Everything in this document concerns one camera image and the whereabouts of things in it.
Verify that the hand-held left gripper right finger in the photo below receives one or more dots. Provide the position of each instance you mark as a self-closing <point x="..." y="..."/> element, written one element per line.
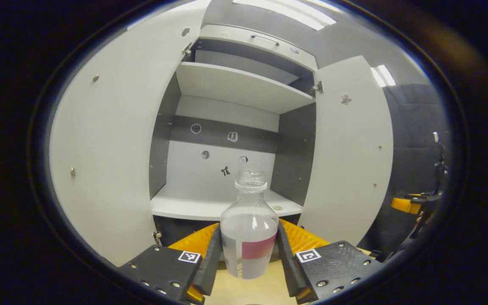
<point x="288" y="262"/>

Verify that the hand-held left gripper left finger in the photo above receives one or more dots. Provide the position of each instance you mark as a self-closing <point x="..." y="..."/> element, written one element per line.
<point x="210" y="262"/>

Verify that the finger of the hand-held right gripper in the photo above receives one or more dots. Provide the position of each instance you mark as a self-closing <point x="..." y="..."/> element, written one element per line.
<point x="405" y="205"/>

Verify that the clear bottle pink label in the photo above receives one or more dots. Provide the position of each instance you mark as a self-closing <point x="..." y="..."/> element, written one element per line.
<point x="248" y="228"/>

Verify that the grey cabinet door box stickers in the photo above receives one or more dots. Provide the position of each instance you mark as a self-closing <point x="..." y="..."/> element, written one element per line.
<point x="350" y="161"/>

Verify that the grey cabinet door heart sticker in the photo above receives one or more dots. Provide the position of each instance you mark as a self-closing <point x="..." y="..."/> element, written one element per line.
<point x="112" y="140"/>

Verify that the grey cabinet shelf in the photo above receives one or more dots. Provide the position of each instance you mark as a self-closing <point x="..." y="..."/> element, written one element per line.
<point x="239" y="87"/>

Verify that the grey cabinet drawer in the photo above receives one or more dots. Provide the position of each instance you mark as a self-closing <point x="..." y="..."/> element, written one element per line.
<point x="235" y="34"/>

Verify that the black backdrop cloth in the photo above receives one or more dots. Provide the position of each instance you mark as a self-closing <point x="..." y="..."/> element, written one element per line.
<point x="409" y="127"/>

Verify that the twin tube ceiling light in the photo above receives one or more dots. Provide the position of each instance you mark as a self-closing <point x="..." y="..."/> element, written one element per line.
<point x="383" y="76"/>

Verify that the large ceiling light panel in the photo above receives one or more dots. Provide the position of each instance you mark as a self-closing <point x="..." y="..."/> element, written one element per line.
<point x="286" y="12"/>

